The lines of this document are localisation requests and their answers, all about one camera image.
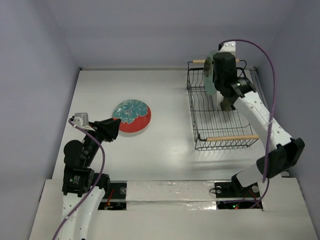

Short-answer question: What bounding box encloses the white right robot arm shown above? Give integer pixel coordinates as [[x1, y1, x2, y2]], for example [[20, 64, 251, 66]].
[[212, 52, 305, 196]]

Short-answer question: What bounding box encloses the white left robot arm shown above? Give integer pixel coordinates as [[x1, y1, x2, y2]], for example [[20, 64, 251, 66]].
[[52, 113, 121, 240]]

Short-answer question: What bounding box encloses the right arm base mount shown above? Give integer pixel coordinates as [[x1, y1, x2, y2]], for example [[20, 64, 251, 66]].
[[209, 181, 261, 210]]

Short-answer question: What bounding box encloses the black wire dish rack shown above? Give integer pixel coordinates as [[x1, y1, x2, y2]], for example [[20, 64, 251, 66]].
[[186, 60, 259, 150]]

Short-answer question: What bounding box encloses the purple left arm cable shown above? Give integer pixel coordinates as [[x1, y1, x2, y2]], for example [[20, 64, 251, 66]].
[[51, 117, 106, 240]]

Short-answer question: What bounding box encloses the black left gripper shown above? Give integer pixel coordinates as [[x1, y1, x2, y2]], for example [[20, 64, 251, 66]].
[[82, 117, 120, 165]]

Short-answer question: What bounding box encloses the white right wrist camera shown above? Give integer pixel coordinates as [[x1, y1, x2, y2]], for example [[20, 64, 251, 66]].
[[218, 41, 236, 57]]

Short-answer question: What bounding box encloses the grey reindeer plate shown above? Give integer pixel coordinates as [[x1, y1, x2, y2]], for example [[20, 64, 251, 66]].
[[220, 97, 237, 112]]

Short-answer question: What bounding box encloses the light green flower plate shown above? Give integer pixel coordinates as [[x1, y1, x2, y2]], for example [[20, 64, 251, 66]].
[[203, 50, 217, 96]]

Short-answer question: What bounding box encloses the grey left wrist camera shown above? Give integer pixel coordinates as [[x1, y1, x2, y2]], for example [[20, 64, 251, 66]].
[[72, 112, 89, 128]]

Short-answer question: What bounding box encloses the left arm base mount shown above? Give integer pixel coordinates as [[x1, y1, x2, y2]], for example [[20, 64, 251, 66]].
[[98, 181, 127, 211]]

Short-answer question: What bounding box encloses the red and teal floral plate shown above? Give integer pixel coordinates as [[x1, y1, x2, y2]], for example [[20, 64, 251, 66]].
[[112, 99, 152, 134]]

